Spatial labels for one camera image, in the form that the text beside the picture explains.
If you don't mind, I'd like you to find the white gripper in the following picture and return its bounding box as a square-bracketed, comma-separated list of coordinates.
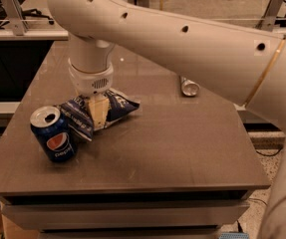
[69, 59, 114, 130]

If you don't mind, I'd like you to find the blue chip bag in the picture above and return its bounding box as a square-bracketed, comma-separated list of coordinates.
[57, 88, 140, 141]

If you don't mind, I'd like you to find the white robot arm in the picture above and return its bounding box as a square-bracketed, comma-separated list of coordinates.
[47, 0, 286, 239]

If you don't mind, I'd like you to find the blue pepsi can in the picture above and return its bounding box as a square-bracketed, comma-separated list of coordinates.
[30, 106, 77, 162]

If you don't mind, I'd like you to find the red bull can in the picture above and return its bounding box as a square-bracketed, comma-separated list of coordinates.
[180, 77, 200, 97]

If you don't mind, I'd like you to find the grey drawer cabinet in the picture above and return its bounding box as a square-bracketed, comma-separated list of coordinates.
[3, 200, 248, 232]

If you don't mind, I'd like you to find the blue floor object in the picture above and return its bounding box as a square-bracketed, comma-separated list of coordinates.
[218, 232, 249, 239]

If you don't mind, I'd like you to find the metal railing post left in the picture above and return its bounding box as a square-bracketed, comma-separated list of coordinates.
[1, 0, 27, 36]

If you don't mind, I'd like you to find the black floor cable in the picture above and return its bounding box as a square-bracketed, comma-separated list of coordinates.
[255, 146, 285, 157]

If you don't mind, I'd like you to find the metal railing post right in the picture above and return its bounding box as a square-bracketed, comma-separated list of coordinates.
[256, 0, 284, 32]

